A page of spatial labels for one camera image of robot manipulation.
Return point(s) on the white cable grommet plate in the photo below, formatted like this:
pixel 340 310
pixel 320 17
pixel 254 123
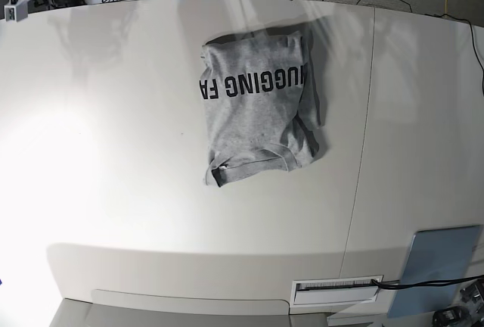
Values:
pixel 334 292

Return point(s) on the black device bottom right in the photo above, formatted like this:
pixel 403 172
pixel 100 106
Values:
pixel 452 316

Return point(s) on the blue-grey panel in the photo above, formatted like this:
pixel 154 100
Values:
pixel 434 255

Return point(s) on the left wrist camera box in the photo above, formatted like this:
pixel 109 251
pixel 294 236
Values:
pixel 17 12

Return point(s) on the grey T-shirt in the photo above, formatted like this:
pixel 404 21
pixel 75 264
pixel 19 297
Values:
pixel 260 106

